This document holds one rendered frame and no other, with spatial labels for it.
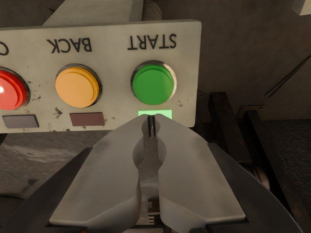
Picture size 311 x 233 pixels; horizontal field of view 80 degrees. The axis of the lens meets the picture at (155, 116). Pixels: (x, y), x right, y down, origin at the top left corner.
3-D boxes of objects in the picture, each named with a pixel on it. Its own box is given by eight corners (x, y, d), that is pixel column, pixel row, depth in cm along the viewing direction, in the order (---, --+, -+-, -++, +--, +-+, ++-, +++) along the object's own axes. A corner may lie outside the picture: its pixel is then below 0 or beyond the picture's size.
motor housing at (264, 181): (226, 106, 107) (262, 205, 72) (187, 107, 108) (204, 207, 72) (232, 88, 98) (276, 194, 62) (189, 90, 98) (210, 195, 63)
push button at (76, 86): (104, 101, 20) (99, 108, 19) (68, 102, 21) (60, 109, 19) (97, 64, 19) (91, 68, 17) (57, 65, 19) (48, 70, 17)
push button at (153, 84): (172, 98, 20) (174, 105, 19) (136, 99, 20) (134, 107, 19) (173, 60, 18) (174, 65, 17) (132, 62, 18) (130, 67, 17)
